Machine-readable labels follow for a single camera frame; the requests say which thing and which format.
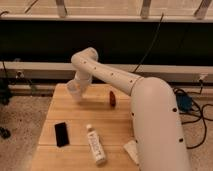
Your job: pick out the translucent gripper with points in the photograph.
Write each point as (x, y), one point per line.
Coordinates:
(81, 86)

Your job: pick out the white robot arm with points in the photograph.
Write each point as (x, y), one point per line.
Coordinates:
(156, 121)

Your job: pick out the red chili pepper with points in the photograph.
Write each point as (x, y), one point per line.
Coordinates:
(112, 99)

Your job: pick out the black phone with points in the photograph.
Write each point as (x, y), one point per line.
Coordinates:
(61, 133)

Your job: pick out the white plastic bottle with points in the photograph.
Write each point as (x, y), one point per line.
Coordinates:
(95, 145)

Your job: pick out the white rectangular box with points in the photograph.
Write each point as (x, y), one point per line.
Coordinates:
(130, 148)

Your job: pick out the blue power adapter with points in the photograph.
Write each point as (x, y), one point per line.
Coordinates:
(184, 102)

